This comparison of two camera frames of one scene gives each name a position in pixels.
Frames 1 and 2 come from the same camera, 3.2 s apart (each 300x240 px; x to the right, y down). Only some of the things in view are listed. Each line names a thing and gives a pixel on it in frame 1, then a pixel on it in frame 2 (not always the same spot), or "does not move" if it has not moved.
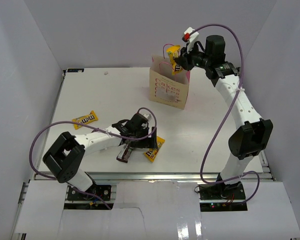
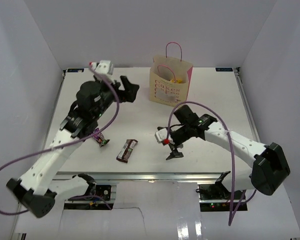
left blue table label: x=75 y=70 does not move
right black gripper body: x=196 y=59 -> x=180 y=135
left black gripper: x=150 y=142 -> x=130 y=91
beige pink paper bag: x=165 y=88 does not move
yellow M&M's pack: x=173 y=52 -> x=178 y=81
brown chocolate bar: x=124 y=154 does not move
